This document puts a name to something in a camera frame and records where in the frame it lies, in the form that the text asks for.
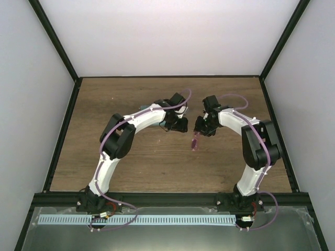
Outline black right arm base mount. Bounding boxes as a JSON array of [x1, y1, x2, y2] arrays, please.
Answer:
[[215, 193, 260, 214]]

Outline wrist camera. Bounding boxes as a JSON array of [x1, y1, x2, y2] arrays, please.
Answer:
[[202, 95, 221, 114], [167, 93, 188, 116]]

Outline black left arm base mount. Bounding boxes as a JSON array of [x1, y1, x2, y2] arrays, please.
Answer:
[[76, 190, 122, 213]]

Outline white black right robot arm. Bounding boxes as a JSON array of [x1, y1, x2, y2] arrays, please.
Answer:
[[192, 107, 283, 211]]

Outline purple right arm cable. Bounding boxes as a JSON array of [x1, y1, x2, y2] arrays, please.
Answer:
[[218, 93, 278, 232]]

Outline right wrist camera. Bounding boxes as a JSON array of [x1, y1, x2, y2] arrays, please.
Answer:
[[202, 95, 221, 114]]

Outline pink transparent sunglasses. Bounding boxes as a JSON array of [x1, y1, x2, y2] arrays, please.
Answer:
[[191, 131, 201, 151]]

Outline blue-grey glasses case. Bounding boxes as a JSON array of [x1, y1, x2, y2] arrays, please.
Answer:
[[138, 104, 166, 129]]

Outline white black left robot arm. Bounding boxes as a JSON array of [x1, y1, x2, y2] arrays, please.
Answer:
[[88, 100, 188, 211]]

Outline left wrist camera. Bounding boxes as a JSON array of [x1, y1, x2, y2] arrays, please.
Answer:
[[167, 93, 188, 116]]

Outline black aluminium frame rail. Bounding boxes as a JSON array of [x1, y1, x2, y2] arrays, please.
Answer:
[[31, 191, 311, 207]]

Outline light blue slotted cable duct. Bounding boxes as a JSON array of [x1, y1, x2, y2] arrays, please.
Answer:
[[37, 214, 236, 226]]

